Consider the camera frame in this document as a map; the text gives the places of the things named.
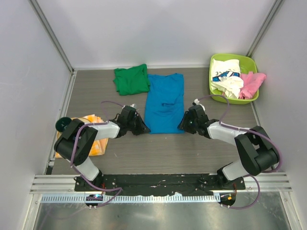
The slotted white cable duct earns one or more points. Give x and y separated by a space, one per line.
91 199

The beige round plate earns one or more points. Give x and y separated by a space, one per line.
85 120

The yellow checkered cloth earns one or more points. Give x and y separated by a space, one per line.
99 146

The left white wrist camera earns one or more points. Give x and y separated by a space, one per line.
132 105

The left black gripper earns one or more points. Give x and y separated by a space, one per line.
143 129

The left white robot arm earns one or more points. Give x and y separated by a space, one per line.
77 137

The pink t shirt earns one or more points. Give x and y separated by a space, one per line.
251 84

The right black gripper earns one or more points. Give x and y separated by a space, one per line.
183 124

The green folded t shirt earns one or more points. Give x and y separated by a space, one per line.
131 81

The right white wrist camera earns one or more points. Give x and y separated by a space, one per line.
197 102

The white printed t shirt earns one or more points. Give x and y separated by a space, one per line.
225 77

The dark teal cup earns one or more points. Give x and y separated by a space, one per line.
62 123

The blue t shirt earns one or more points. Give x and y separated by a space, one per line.
164 107

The aluminium frame rail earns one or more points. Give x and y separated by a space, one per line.
57 184

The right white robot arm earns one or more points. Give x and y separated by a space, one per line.
256 151

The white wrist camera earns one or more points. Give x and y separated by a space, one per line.
132 105
197 102

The lime green plastic basin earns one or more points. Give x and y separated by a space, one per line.
246 65

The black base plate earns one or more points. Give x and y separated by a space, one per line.
190 184

